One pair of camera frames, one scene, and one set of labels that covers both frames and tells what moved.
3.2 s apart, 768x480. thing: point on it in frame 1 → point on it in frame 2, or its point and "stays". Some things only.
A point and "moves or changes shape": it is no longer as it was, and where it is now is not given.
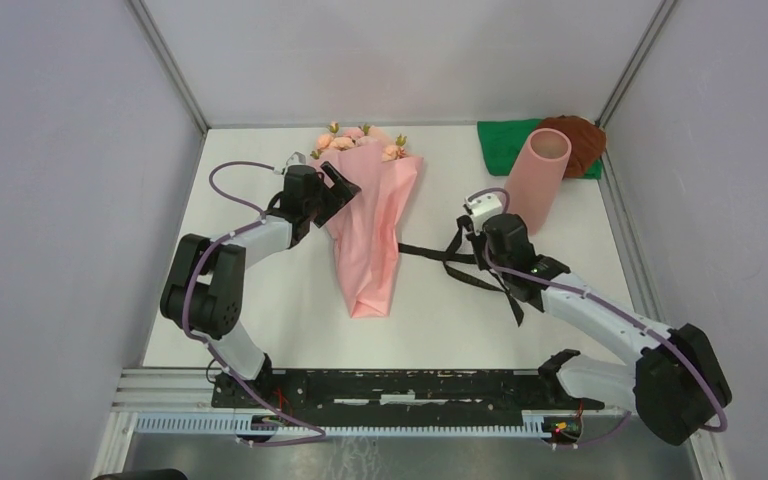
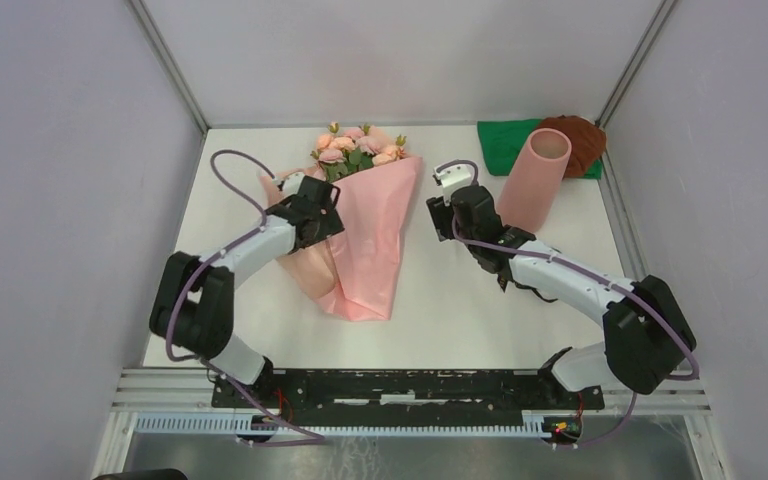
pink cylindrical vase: [535, 173] stays
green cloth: [504, 140] stays
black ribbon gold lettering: [448, 258] moves or changes shape
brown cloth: [588, 141] stays
